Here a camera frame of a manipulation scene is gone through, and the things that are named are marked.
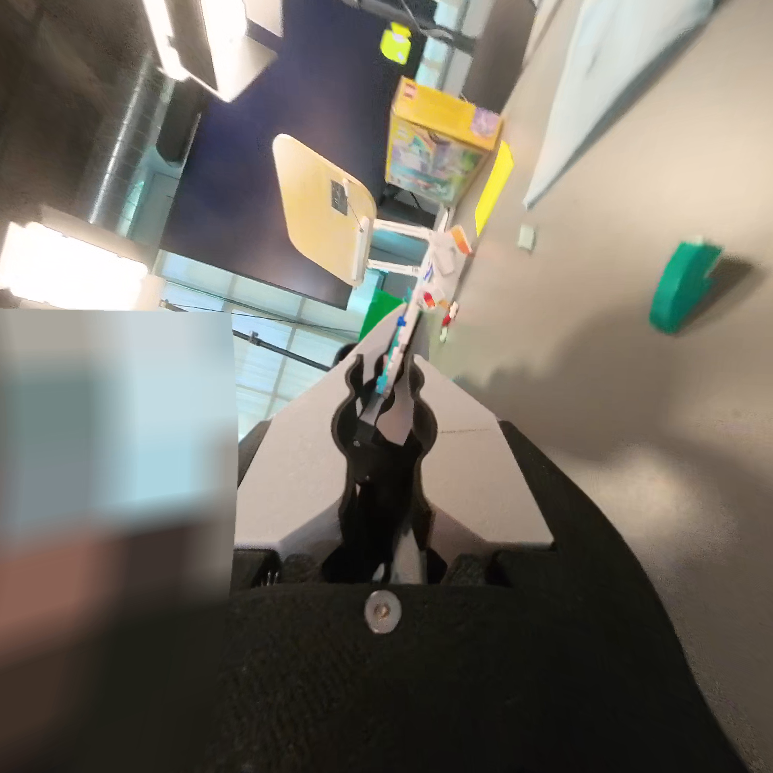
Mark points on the yellow paper sheet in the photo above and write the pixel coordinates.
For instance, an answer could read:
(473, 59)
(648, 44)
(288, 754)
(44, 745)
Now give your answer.
(492, 187)

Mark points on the yellow tag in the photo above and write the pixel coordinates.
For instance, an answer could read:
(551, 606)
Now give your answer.
(395, 45)

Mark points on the green toy brick piece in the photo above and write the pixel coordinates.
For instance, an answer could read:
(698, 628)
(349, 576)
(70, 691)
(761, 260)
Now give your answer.
(682, 284)

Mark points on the small grey toy tile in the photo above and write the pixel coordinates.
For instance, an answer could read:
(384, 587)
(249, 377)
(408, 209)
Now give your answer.
(527, 237)

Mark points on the yellow toy set box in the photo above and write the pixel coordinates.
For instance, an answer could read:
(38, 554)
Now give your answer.
(423, 108)

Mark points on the silver ventilation duct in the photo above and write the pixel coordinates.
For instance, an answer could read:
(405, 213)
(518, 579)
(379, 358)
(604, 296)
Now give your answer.
(121, 151)

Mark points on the ceiling light panel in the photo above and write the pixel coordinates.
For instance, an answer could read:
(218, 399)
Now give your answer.
(181, 42)
(66, 266)

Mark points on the large dark wall screen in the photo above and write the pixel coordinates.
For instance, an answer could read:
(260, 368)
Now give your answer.
(241, 181)

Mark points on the green plastic bin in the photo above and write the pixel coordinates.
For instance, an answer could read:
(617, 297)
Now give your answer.
(377, 311)

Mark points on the large instruction booklet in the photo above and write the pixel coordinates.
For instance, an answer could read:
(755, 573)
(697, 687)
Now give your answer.
(604, 78)

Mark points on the white toy brick model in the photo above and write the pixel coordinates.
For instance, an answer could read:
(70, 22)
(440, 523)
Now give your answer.
(412, 317)

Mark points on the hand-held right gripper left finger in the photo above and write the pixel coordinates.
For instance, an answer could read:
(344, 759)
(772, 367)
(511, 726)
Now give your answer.
(290, 477)

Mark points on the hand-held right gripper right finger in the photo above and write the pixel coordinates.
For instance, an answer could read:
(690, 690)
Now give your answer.
(477, 483)

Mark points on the wooden table with white legs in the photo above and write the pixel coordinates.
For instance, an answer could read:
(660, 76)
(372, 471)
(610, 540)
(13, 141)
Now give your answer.
(320, 193)

